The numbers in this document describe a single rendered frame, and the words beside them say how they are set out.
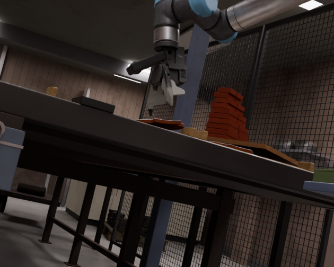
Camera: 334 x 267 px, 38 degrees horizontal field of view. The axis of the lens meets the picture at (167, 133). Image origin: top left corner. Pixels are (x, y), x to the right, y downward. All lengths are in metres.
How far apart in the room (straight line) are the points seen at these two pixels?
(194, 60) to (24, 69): 7.89
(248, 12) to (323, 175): 0.53
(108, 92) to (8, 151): 10.35
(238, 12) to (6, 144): 0.78
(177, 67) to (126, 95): 10.01
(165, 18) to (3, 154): 0.67
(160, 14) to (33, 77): 9.69
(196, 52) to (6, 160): 2.62
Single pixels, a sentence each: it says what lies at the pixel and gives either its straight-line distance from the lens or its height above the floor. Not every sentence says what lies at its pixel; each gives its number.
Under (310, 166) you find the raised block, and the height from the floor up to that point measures 0.95.
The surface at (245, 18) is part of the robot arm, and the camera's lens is 1.45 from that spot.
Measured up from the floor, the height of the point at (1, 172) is 0.74.
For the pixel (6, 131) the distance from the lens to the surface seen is 0.99.
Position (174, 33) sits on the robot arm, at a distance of 1.43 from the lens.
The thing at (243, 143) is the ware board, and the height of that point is 1.03.
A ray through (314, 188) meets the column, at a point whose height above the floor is 0.86.
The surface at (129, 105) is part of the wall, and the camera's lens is 11.40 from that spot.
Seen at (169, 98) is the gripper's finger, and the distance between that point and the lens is 1.33.
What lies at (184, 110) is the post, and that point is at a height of 1.35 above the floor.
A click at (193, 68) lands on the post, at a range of 3.45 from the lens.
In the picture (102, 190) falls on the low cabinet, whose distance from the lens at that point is 7.95.
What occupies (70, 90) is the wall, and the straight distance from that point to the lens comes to 11.14.
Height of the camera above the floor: 0.78
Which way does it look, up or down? 7 degrees up
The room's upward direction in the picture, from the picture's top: 13 degrees clockwise
